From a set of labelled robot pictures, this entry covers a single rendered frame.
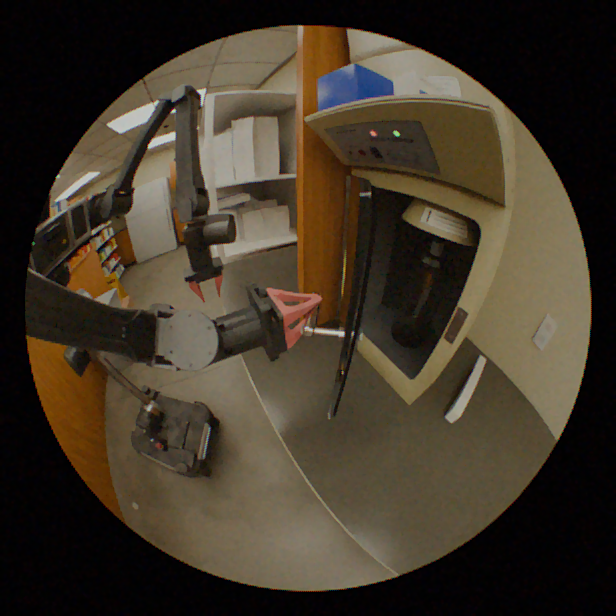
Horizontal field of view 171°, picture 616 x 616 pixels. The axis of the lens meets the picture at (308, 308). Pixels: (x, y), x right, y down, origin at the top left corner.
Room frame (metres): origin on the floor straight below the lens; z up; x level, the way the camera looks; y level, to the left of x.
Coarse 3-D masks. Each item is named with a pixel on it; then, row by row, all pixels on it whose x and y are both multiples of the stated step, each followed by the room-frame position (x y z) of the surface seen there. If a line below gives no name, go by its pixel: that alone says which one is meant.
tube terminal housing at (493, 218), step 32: (384, 64) 0.38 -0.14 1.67; (416, 64) 0.31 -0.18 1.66; (448, 64) 0.25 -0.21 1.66; (480, 96) 0.22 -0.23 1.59; (512, 128) 0.23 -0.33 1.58; (512, 160) 0.20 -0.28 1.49; (416, 192) 0.32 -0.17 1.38; (448, 192) 0.27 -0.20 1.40; (512, 192) 0.21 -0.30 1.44; (480, 224) 0.21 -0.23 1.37; (480, 256) 0.20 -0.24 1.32; (480, 288) 0.19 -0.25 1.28; (448, 352) 0.19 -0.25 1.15; (416, 384) 0.20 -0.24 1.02
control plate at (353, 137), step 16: (336, 128) 0.36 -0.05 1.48; (352, 128) 0.33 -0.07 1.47; (368, 128) 0.30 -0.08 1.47; (384, 128) 0.28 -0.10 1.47; (400, 128) 0.26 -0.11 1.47; (416, 128) 0.23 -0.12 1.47; (336, 144) 0.40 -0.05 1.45; (352, 144) 0.37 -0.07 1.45; (368, 144) 0.33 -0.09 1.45; (384, 144) 0.31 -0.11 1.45; (400, 144) 0.28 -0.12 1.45; (416, 144) 0.25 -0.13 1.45; (352, 160) 0.41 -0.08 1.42; (368, 160) 0.37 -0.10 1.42; (384, 160) 0.33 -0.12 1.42; (400, 160) 0.30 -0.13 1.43; (416, 160) 0.27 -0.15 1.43; (432, 160) 0.25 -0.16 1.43
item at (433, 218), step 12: (420, 204) 0.34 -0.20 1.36; (432, 204) 0.32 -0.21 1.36; (408, 216) 0.35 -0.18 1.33; (420, 216) 0.33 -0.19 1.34; (432, 216) 0.31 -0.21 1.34; (444, 216) 0.30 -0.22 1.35; (456, 216) 0.29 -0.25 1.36; (420, 228) 0.31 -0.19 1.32; (432, 228) 0.30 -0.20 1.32; (444, 228) 0.29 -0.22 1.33; (456, 228) 0.28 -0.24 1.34; (468, 228) 0.28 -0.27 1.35; (456, 240) 0.27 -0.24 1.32; (468, 240) 0.27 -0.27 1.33
